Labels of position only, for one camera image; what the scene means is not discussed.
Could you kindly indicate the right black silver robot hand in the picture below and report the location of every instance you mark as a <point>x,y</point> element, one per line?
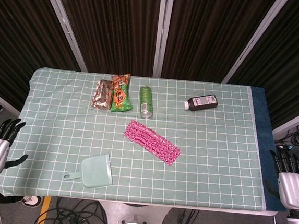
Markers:
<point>293,187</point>

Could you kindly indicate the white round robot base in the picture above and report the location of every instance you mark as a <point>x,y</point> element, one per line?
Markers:
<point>132,220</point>

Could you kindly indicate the dark blue cloth underlay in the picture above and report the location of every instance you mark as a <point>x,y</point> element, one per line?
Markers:
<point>262,122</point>

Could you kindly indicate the mint green plastic dustpan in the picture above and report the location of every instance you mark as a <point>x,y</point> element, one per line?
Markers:
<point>98,171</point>

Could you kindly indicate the brown bottle white cap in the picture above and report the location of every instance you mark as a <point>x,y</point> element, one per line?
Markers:
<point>204,102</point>

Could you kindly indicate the brown silver snack bag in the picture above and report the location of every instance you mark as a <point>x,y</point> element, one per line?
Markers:
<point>102,94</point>

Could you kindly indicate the green orange snack bag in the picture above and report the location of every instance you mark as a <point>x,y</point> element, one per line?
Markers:
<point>121,93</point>

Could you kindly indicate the green checked tablecloth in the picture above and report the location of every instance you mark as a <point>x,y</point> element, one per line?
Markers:
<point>139,168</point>

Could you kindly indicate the pink patterned pouch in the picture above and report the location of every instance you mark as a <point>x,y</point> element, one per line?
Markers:
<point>147,139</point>

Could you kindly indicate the green drink can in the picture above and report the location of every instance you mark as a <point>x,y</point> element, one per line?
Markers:
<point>146,101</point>

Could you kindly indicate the white partition frame post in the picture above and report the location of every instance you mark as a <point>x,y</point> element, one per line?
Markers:
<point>1,99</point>
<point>65,23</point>
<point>295,120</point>
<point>163,32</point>
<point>252,42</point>

